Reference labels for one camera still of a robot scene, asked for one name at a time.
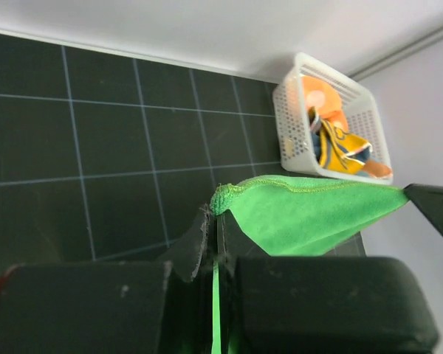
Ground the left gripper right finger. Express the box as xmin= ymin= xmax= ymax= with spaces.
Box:
xmin=216 ymin=212 xmax=439 ymax=353

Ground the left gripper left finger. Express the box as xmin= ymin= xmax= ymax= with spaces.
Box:
xmin=0 ymin=212 xmax=213 ymax=353

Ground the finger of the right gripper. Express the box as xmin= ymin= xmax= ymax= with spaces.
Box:
xmin=404 ymin=184 xmax=443 ymax=237

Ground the green microfiber towel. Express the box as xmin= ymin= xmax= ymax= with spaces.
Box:
xmin=209 ymin=175 xmax=410 ymax=354

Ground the blue yellow patterned towel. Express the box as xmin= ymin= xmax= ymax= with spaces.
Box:
xmin=308 ymin=107 xmax=372 ymax=175

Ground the white perforated plastic basket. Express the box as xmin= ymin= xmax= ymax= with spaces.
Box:
xmin=272 ymin=53 xmax=393 ymax=185

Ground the black grid mat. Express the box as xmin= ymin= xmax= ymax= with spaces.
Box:
xmin=0 ymin=31 xmax=366 ymax=296

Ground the orange towel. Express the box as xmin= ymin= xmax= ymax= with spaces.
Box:
xmin=302 ymin=76 xmax=393 ymax=179

